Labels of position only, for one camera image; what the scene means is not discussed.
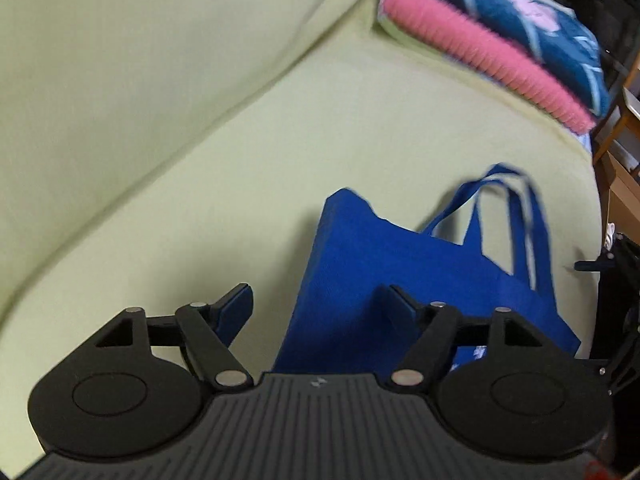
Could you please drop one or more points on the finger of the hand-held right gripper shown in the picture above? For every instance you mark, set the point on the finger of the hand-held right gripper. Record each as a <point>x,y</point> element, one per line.
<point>620,360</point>
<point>597,264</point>

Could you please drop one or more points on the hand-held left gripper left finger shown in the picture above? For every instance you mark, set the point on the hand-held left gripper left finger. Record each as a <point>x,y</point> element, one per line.
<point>236,306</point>

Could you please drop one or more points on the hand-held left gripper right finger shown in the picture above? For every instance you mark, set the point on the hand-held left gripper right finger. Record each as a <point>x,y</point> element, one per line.
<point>400,301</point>

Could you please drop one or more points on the blue shopping bag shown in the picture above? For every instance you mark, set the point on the blue shopping bag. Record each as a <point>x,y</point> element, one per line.
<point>380,280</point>

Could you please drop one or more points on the wooden furniture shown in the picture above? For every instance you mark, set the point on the wooden furniture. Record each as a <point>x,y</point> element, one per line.
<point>617,170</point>

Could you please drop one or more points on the light green sofa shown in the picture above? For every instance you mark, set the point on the light green sofa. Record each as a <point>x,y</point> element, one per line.
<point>175,135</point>

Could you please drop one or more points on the pink knitted cloth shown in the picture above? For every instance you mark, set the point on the pink knitted cloth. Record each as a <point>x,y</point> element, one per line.
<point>480,50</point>

